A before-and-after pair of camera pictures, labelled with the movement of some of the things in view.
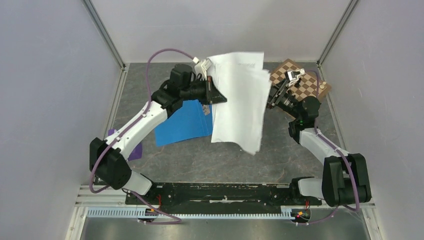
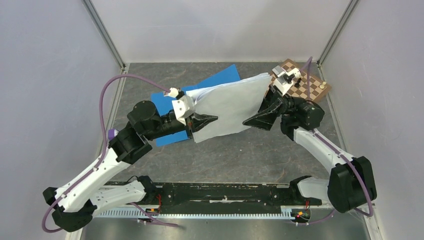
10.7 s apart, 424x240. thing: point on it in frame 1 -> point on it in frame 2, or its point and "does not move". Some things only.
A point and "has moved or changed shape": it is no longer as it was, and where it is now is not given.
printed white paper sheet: x=240 y=69 has moved or changed shape
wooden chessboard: x=303 y=85 does not move
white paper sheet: x=241 y=78 has moved or changed shape
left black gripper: x=212 y=95 -> x=198 y=120
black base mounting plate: x=220 y=196 does not move
